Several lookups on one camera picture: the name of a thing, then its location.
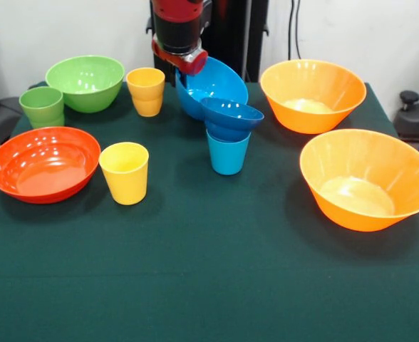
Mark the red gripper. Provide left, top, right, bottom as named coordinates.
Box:
left=150, top=35, right=210, bottom=85

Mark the light blue plastic bowl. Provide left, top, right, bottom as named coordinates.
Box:
left=175, top=56, right=249, bottom=121

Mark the dark blue plastic bowl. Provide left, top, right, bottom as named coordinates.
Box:
left=199, top=96, right=265, bottom=143

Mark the light blue plastic cup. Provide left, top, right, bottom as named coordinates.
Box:
left=206, top=128, right=252, bottom=176

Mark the orange plastic bowl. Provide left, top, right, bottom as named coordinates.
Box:
left=299, top=128, right=419, bottom=233
left=259, top=58, right=368, bottom=135

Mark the yellow plastic cup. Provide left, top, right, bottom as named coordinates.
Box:
left=98, top=141, right=150, bottom=206
left=125, top=67, right=166, bottom=101
left=133, top=95, right=164, bottom=118

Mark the green plastic bowl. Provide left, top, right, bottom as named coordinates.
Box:
left=45, top=54, right=126, bottom=114

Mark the green plastic cup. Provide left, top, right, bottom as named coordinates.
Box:
left=27, top=112, right=66, bottom=130
left=19, top=85, right=65, bottom=122

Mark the red plastic bowl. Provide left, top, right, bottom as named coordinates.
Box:
left=0, top=126, right=102, bottom=204

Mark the dark green tablecloth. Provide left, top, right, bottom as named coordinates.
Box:
left=0, top=81, right=419, bottom=342

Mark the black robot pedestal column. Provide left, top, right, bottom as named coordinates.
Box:
left=145, top=0, right=271, bottom=83

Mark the black hanging cable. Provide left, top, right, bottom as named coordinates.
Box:
left=286, top=0, right=303, bottom=61

